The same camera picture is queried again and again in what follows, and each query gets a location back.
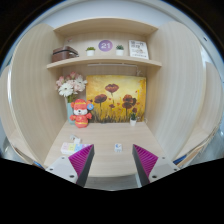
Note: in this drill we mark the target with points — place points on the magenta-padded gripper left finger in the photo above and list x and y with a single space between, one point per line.
65 168

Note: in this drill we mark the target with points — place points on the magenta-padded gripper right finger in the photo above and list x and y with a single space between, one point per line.
160 166

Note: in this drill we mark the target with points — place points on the white charger block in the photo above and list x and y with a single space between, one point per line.
118 147

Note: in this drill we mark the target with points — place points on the pastel multicolour power strip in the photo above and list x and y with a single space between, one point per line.
71 147

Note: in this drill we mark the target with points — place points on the small potted green plant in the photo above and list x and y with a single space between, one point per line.
133 121

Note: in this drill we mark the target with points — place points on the light blue vase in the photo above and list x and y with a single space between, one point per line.
69 115

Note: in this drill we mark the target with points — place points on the red plush toy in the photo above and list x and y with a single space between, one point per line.
81 116

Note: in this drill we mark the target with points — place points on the pink and white flower bouquet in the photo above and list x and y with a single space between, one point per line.
68 88

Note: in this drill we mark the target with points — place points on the yellow poppy flower painting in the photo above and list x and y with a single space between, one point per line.
126 85

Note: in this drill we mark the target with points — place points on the white light bar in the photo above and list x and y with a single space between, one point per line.
111 65

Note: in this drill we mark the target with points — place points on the wooden shelf unit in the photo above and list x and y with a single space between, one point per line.
103 60

